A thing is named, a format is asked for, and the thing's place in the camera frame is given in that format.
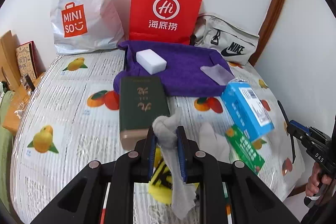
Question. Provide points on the white Miniso plastic bag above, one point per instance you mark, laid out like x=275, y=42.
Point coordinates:
x=83, y=26

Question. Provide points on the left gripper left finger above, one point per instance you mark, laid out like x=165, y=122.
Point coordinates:
x=103, y=193

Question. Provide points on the purple fabric tray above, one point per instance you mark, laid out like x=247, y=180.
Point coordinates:
x=183, y=75

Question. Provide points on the brown wooden door frame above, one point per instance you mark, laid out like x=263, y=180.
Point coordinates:
x=267, y=27

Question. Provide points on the person's right hand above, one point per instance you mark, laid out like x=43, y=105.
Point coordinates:
x=315, y=179

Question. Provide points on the grey Nike waist bag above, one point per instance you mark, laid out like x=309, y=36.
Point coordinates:
x=235, y=44

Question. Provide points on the fruit print tablecloth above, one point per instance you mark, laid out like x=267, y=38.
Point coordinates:
x=60, y=134

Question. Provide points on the red Haidilao paper bag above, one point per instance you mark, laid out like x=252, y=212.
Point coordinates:
x=167, y=21

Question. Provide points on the grey sock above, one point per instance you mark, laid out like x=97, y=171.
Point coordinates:
x=183, y=196

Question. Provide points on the patterned kraft notebook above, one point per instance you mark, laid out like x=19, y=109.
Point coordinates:
x=25, y=55

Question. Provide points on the green card packet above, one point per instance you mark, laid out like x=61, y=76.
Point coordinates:
x=244, y=149

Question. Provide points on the orange wooden stool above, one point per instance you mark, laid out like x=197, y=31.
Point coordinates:
x=17, y=106

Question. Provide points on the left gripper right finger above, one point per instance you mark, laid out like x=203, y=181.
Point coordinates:
x=228, y=189

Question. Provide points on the white sponge block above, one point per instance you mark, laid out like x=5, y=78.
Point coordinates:
x=151, y=61

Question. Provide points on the yellow black striped sock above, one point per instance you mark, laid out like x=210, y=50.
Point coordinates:
x=161, y=183

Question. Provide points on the white knit glove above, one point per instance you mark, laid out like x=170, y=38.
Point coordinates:
x=213, y=143

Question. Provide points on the blue cardboard box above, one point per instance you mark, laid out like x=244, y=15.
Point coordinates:
x=246, y=110

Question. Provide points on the green cloth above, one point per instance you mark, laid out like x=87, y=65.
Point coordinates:
x=6, y=144

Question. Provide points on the dark green book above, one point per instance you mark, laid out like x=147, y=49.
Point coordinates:
x=142, y=100

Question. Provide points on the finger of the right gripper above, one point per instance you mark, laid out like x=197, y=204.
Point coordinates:
x=297, y=130

